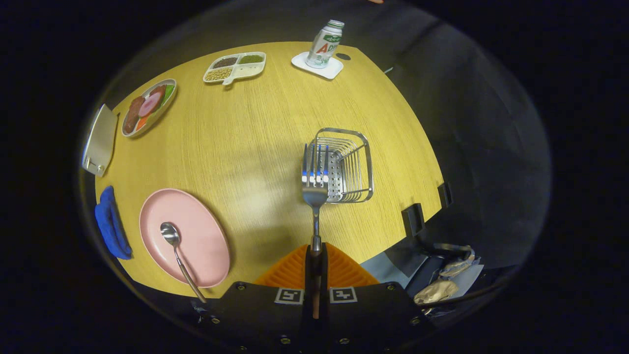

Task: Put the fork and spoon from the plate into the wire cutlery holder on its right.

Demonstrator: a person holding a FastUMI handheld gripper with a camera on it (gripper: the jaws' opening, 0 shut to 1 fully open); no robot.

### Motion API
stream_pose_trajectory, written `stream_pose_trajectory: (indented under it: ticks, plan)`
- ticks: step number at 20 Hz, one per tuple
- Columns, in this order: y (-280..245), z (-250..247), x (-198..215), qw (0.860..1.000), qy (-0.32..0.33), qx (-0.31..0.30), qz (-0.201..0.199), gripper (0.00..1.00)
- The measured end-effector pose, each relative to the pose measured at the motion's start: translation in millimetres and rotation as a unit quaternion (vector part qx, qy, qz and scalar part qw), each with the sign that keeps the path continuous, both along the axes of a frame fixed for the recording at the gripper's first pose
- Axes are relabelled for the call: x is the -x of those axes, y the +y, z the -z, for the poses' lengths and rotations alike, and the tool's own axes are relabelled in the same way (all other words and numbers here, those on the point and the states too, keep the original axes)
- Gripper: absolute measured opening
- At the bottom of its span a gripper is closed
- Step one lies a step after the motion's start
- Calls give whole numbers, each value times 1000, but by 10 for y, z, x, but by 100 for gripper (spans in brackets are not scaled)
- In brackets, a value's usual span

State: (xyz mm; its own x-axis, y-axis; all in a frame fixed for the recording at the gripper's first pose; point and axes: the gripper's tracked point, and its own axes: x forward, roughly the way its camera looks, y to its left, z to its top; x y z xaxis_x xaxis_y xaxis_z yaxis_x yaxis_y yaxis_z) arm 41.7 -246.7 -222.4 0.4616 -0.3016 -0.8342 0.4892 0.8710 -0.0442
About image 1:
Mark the crumpled paper bag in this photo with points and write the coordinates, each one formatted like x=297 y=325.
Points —
x=435 y=291

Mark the white toaster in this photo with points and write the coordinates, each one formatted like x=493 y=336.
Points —
x=100 y=140

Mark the white divided bean dish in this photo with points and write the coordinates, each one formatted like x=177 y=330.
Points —
x=245 y=71

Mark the white square coaster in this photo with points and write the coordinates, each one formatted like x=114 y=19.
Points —
x=331 y=71

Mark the orange carrot slice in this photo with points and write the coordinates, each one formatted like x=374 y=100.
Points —
x=141 y=124

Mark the pink ham slice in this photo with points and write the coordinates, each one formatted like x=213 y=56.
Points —
x=150 y=104

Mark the white drink bottle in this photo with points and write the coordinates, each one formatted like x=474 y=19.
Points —
x=324 y=46

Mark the small brown meat piece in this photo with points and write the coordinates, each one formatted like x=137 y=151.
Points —
x=158 y=90

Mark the blue cloth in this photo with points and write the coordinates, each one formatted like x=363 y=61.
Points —
x=112 y=226

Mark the pink plate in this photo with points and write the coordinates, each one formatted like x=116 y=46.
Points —
x=201 y=236

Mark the large brown meat piece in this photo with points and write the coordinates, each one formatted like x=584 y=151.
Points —
x=132 y=115

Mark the grey food plate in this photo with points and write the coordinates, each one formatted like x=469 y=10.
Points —
x=156 y=114

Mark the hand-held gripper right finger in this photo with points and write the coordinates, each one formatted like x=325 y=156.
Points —
x=324 y=265

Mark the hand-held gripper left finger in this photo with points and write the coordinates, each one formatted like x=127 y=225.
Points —
x=309 y=265

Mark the green lettuce leaf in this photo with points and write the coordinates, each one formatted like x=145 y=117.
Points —
x=169 y=91

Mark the black table clamp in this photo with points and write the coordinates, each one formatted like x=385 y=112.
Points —
x=445 y=195
x=413 y=220

